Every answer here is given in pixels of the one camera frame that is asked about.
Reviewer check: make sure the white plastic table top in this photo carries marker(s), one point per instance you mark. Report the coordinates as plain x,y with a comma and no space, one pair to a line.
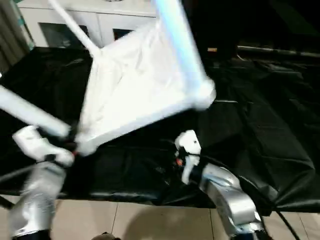
140,80

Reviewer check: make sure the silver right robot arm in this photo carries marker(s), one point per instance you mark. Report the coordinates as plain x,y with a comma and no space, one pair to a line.
230,195

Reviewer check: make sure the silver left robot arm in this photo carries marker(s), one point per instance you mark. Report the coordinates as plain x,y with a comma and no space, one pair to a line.
37,200

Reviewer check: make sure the black mat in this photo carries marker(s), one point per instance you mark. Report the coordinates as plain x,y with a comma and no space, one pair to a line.
250,125

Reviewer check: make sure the black stand leg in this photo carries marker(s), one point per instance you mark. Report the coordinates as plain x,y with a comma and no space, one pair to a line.
6,201

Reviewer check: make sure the dark round robot part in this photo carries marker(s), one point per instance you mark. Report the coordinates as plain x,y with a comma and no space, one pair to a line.
106,236

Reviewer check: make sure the small tan tag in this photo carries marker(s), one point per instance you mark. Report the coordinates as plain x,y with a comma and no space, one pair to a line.
212,50

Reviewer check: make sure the white glass-door cabinet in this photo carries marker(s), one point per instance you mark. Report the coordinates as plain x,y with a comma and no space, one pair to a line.
75,20

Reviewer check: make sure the grey curtain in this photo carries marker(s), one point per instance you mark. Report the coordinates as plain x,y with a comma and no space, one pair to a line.
12,30

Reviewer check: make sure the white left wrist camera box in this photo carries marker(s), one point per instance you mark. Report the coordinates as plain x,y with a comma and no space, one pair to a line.
37,145

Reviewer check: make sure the black metal rail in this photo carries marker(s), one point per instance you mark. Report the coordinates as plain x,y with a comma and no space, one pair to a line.
277,50

